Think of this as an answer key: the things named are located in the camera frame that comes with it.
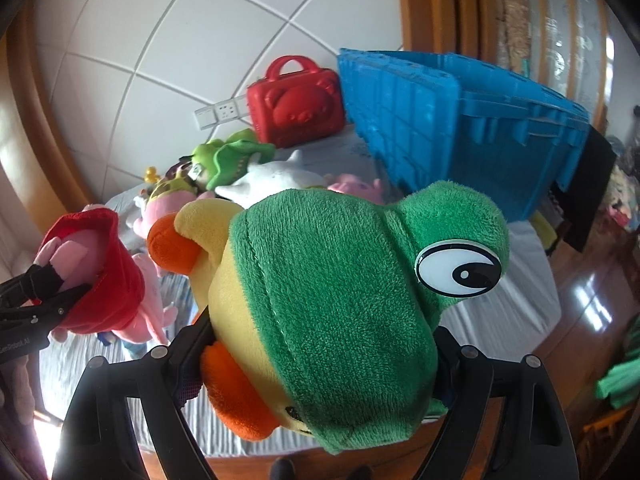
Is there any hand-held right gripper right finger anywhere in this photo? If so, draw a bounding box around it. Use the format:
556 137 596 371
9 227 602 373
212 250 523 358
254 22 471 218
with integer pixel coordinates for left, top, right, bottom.
415 327 581 480

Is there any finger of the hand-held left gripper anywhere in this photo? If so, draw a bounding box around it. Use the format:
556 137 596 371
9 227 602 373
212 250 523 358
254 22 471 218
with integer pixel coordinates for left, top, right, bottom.
0 263 67 312
0 284 94 335

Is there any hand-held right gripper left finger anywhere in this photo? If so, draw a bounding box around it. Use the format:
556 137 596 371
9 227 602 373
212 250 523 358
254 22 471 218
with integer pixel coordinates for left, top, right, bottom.
50 312 221 480

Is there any pink plush with red hood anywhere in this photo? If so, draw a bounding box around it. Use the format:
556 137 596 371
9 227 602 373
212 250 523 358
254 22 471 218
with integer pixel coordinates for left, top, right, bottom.
32 207 182 347

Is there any yellow duck plush green hat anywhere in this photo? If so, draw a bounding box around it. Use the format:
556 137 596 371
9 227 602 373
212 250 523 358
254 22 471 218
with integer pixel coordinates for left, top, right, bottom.
146 180 511 456

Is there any white plush toy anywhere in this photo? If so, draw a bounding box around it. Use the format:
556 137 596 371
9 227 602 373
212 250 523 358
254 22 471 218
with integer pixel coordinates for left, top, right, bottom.
215 149 328 208

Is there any striped blue bed sheet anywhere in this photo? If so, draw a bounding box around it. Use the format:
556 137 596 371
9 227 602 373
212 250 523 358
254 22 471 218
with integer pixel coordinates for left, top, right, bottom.
37 125 562 457

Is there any pink and yellow plush toy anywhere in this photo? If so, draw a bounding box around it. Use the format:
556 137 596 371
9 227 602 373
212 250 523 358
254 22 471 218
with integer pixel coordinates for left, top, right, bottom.
132 180 217 239

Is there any green cloth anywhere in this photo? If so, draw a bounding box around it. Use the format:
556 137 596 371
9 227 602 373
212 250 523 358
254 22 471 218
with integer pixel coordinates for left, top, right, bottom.
594 359 640 409

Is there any small pink plush toy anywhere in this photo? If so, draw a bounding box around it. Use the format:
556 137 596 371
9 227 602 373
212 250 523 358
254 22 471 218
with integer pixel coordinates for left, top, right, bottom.
326 172 386 206

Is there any green plush toy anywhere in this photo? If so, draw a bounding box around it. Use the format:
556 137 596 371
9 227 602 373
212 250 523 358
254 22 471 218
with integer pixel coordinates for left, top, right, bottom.
192 129 277 192

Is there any black cloth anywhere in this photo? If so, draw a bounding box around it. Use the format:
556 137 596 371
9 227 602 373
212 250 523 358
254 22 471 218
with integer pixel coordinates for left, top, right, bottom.
549 127 619 254

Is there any pile of colourful clothes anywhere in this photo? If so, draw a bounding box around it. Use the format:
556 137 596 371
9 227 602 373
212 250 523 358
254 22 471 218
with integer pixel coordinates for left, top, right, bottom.
606 135 640 234

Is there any red bear toy suitcase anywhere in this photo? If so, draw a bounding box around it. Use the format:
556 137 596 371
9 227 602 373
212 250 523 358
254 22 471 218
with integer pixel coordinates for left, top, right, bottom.
246 55 346 148

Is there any wooden wardrobe with patterned glass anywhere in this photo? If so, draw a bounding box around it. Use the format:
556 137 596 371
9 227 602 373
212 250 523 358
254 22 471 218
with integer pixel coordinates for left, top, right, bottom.
490 0 640 137

